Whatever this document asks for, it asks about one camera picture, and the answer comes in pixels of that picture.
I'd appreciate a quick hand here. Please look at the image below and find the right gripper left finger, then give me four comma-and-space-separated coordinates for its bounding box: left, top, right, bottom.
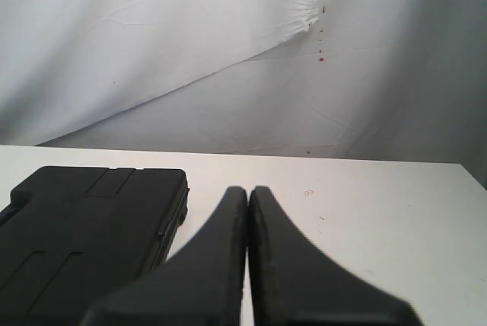
82, 187, 247, 325

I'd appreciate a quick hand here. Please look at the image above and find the white backdrop cloth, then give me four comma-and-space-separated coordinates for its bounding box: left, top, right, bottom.
1, 0, 486, 183

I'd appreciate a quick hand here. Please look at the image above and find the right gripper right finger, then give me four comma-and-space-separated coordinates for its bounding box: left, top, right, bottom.
248, 187, 419, 325

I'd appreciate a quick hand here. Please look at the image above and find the black plastic tool case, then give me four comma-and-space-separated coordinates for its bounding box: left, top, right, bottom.
1, 166, 188, 325

